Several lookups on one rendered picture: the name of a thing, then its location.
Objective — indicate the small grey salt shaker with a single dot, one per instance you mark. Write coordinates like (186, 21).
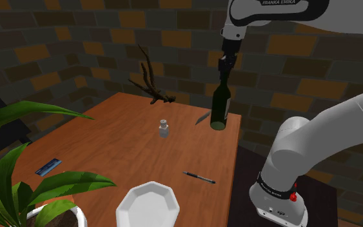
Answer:
(164, 129)

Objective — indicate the brown wooden table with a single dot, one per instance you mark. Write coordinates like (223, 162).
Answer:
(121, 151)

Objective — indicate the blue card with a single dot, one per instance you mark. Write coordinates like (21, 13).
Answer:
(48, 167)

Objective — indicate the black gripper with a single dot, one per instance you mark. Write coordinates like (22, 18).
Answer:
(231, 48)

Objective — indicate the white octagonal plate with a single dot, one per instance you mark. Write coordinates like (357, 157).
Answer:
(148, 206)

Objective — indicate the brown dried branch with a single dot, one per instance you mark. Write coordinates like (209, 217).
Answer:
(151, 80)

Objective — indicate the grey knife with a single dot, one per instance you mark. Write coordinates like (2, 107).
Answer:
(202, 118)

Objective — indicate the black pen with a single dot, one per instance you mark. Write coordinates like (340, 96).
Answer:
(199, 177)

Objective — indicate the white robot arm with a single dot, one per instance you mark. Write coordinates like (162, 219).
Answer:
(322, 132)

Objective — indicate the green plant in white pot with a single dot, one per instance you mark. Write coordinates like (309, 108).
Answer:
(3, 182)

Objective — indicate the dark green glass bottle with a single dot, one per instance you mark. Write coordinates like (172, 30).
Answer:
(220, 100)

